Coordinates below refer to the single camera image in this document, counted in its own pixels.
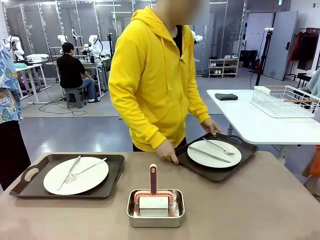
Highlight person's right hand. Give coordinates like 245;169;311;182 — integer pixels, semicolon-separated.
155;138;180;165

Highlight person's left hand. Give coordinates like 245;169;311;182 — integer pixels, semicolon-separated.
200;117;222;137

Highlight pink lint roller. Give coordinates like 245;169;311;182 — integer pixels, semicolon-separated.
133;163;174;218

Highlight dark brown serving tray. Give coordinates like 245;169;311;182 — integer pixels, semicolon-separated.
9;152;126;200
174;132;258;183

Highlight person's right forearm yellow sleeve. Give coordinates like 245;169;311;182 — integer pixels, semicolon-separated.
108;94;168;153

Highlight person's left forearm yellow sleeve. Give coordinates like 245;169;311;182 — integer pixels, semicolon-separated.
187;82;211;125

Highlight silver fork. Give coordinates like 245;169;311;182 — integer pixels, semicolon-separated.
202;137;236;156
64;157;108;184

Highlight silver table knife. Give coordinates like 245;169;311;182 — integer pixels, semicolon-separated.
56;155;82;191
187;145;232;164

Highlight folded dark grey cloth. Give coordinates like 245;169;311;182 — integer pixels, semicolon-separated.
214;93;239;102

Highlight white side table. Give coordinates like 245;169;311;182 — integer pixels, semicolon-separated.
206;88;320;161

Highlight white round plate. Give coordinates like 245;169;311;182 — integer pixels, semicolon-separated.
43;156;110;196
187;139;243;169

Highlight white plastic cutlery holder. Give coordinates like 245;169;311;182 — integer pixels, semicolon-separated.
252;85;271;104

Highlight wooden shoe rack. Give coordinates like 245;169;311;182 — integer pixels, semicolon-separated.
208;57;240;79

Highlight person in yellow hoodie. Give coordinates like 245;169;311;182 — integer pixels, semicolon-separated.
107;0;218;153

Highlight rectangular stainless steel container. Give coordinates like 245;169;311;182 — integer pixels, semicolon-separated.
126;188;186;228

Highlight black luggage cases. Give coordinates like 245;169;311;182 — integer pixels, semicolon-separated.
239;49;259;70

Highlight black tripod stand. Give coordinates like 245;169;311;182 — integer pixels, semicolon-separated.
254;27;275;87

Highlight black clothes rack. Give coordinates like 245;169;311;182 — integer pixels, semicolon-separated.
289;27;320;81

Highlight grey plastic stool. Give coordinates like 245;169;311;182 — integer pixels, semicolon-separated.
64;87;87;109

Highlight grey door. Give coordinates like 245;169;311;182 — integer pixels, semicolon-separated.
263;10;299;81

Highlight person in orange trousers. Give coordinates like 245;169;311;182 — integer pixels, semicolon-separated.
301;67;320;197

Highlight wooden top lab desk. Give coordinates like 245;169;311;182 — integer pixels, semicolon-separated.
46;45;111;99

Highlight hanging orange garment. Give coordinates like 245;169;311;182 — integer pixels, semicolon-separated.
289;31;304;62

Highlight hanging dark garment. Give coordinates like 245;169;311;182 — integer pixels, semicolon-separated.
297;32;319;71

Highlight seated person in black shirt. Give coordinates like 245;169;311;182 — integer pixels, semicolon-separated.
56;41;101;103

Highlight white lab desk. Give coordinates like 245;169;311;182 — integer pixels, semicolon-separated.
14;53;51;105

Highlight person in floral shirt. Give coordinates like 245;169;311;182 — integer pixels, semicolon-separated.
0;41;32;192

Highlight white wire dish rack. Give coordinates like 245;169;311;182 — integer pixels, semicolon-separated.
250;85;320;119

